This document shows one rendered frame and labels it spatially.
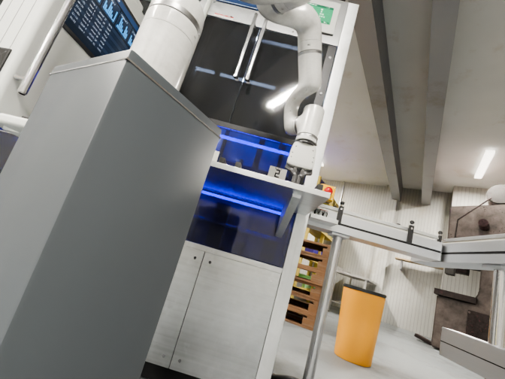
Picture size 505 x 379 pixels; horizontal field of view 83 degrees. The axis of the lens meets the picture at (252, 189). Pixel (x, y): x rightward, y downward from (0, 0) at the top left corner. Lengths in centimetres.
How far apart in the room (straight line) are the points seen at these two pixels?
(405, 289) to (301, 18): 756
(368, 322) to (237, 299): 177
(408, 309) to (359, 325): 540
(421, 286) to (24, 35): 810
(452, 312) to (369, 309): 346
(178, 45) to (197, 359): 117
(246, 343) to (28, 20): 139
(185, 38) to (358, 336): 266
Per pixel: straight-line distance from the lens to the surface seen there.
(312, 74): 117
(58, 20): 120
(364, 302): 287
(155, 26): 68
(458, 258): 163
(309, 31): 120
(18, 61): 119
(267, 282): 132
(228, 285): 132
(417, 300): 825
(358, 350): 294
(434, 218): 853
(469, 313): 620
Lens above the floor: 61
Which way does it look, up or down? 13 degrees up
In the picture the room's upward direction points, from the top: 16 degrees clockwise
